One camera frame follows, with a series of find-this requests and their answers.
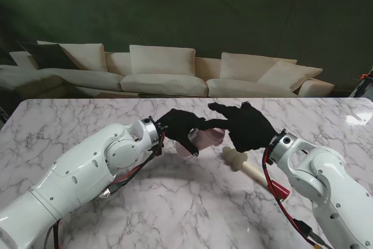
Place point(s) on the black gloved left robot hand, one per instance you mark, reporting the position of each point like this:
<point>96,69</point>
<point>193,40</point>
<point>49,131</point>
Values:
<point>180,128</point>

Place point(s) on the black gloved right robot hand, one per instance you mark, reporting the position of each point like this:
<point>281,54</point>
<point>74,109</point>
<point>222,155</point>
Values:
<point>250,131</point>

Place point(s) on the pink thermos body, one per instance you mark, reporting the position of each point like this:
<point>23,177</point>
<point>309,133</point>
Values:
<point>189,142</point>

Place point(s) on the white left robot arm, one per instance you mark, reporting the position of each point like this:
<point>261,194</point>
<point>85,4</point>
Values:
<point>73,179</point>

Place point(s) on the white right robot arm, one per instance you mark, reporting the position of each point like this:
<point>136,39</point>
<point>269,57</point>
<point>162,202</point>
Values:
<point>323,185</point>

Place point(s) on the cream sofa seat cushion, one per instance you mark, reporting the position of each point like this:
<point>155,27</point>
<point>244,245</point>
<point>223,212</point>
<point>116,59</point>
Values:
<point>84,80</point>
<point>163,84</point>
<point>247,88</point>

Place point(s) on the cream fabric sofa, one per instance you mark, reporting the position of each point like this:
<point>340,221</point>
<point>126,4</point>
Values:
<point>163,84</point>

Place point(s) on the cream sofa back pillow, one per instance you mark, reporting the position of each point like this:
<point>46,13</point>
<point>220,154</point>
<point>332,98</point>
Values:
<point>244,66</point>
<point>87,56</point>
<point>161,59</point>
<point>291,75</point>

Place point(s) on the black stand with orange clip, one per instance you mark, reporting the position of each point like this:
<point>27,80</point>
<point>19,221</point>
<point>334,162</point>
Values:
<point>364,84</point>

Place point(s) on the dark grey throw pillow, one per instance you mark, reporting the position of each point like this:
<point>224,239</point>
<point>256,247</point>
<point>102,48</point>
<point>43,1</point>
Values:
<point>52,56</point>

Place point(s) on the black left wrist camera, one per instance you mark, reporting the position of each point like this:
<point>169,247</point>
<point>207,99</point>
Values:
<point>156,151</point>

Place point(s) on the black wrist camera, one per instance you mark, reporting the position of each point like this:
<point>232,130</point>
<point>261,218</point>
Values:
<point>271,160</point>
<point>156,151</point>

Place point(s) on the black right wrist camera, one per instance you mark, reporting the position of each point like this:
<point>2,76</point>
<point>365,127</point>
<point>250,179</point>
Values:
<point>271,160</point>

